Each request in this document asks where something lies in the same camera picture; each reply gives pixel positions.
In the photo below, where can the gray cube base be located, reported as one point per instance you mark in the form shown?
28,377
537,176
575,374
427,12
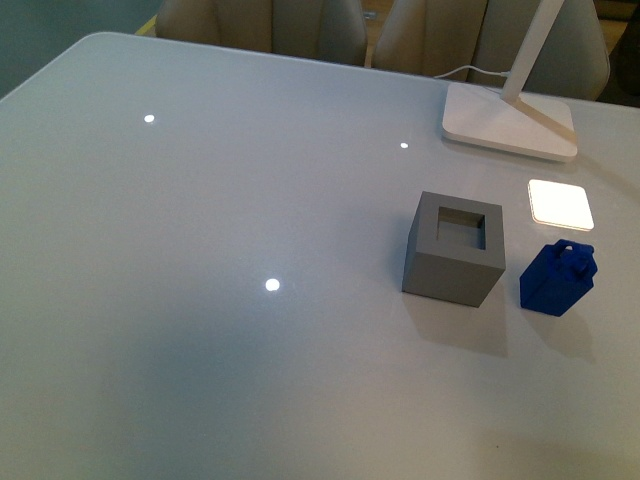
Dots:
455,250

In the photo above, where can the white desk lamp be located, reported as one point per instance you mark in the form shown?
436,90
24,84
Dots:
510,120

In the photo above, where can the beige chair right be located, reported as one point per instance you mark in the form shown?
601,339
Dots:
475,40

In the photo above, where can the blue part with handle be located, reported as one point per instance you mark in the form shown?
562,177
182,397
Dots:
558,277

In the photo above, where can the beige chair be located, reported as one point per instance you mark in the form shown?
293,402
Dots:
475,40
325,30

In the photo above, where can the beige chair left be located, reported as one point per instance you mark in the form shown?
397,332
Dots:
325,30

